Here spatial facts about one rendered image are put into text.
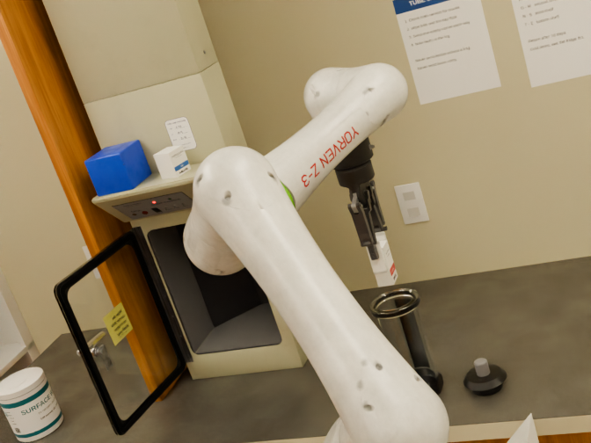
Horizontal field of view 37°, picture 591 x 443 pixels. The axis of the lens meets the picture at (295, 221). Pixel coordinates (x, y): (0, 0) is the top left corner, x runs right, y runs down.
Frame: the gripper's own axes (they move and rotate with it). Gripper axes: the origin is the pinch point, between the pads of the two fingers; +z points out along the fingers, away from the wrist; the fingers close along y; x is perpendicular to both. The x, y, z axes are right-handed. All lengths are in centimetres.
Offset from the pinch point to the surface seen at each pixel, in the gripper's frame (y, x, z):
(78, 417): -2, -95, 34
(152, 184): -5, -49, -23
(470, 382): 4.2, 12.4, 30.3
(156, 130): -15, -49, -33
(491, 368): -0.1, 16.4, 30.1
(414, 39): -59, 4, -31
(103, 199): -3, -62, -23
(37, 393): 4, -99, 22
